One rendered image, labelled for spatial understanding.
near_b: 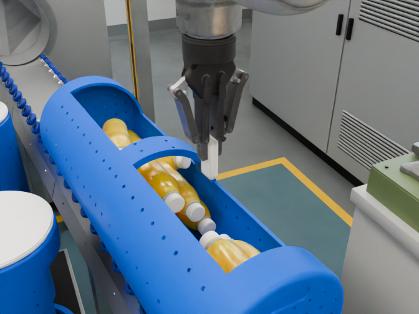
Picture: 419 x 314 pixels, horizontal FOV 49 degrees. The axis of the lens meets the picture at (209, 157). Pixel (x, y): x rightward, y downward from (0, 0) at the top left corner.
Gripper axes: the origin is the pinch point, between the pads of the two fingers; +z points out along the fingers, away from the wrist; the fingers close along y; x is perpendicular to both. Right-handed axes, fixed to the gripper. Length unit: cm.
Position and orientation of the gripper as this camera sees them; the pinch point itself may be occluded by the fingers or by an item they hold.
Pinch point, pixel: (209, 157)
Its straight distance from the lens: 74.4
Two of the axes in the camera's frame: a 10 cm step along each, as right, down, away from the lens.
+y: -8.5, 2.8, -4.5
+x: 5.2, 4.4, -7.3
